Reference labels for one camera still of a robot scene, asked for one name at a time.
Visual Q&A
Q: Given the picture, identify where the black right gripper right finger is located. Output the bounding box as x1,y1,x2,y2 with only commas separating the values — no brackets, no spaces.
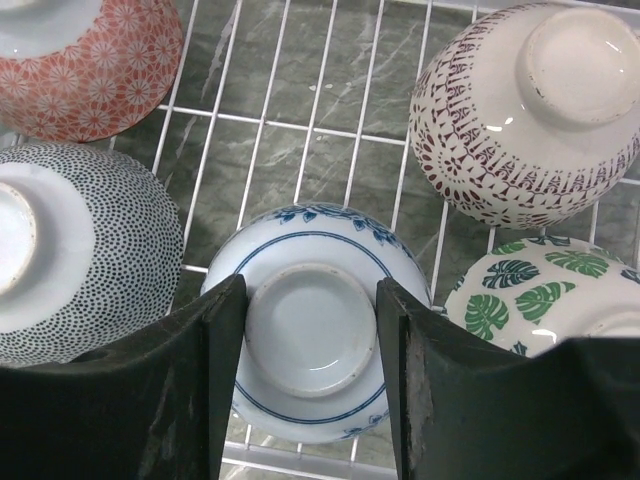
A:
376,278,639,479

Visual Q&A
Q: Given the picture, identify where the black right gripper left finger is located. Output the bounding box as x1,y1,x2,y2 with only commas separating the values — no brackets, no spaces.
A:
1,274,247,479

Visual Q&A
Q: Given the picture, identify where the blue floral white bowl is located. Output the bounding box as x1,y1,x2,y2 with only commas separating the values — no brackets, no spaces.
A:
203,202,431,444

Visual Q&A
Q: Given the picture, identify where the white wire dish rack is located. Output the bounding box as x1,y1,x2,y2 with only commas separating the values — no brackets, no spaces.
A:
0,0,640,480

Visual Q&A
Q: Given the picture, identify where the green leaf pattern bowl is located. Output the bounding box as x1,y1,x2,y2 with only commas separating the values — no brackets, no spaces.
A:
443,235,639,357

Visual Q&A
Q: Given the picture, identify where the blue dotted bowl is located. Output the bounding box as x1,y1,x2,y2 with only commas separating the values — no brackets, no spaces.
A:
1,142,184,368

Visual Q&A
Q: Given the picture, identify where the purple pattern cream bowl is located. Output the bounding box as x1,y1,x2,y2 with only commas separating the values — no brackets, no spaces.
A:
409,2,639,229

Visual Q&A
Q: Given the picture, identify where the red floral pattern bowl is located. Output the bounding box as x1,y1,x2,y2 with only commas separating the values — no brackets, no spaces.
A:
1,1,183,142

